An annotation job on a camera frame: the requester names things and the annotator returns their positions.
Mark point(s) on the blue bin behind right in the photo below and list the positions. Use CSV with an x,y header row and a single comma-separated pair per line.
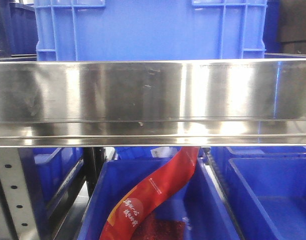
x,y
221,154

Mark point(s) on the blue bin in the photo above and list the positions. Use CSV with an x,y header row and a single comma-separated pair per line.
x,y
53,164
197,204
268,197
221,154

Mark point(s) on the blue bin centre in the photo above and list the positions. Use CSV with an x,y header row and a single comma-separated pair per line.
x,y
197,204

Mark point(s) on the blue bin lower left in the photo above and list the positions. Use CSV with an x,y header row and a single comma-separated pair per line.
x,y
53,164

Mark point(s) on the red printed snack bag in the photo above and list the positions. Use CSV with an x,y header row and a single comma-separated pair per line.
x,y
129,213

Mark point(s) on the dark red mesh packet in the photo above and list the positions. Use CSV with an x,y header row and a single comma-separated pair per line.
x,y
159,229

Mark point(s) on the large light blue crate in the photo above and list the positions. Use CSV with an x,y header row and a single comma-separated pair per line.
x,y
132,30

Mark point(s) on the dark blue crate upper left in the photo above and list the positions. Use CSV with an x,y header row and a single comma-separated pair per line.
x,y
18,31

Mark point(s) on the perforated grey metal upright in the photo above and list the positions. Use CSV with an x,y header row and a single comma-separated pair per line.
x,y
16,194

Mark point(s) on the stainless steel rail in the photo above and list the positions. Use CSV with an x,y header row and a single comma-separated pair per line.
x,y
165,103

